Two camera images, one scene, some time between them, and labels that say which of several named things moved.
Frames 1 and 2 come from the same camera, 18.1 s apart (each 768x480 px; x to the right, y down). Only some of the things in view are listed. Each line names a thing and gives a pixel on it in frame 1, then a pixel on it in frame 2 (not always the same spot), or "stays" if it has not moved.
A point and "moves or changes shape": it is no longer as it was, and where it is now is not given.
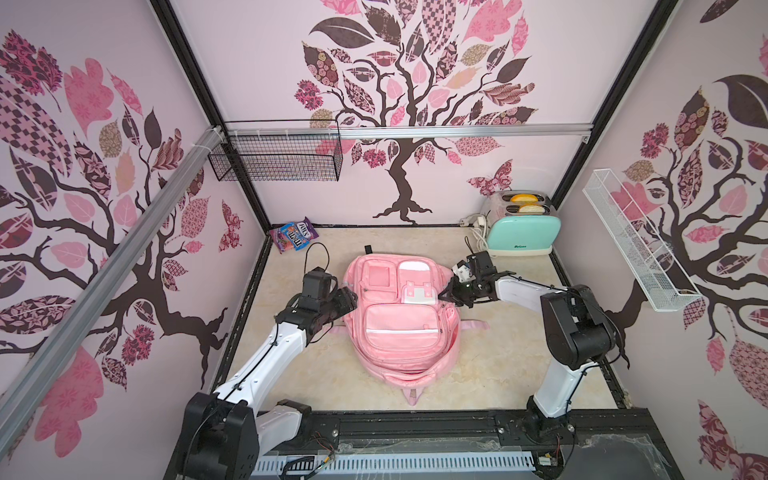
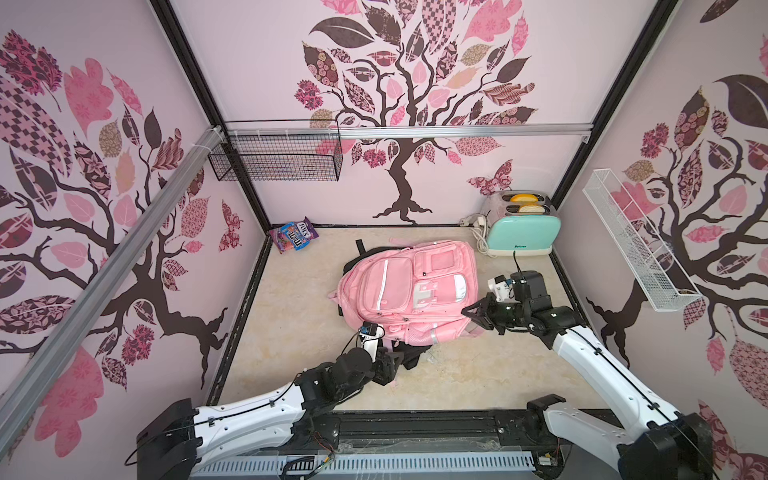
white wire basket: x=659 y=279 stays
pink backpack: x=401 y=322 moves or changes shape
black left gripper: x=346 y=304 → x=383 y=371
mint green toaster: x=524 y=223 stays
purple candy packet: x=307 y=229 stays
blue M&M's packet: x=293 y=233 stays
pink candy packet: x=282 y=243 stays
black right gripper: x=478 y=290 → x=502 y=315
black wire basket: x=282 y=158 stays
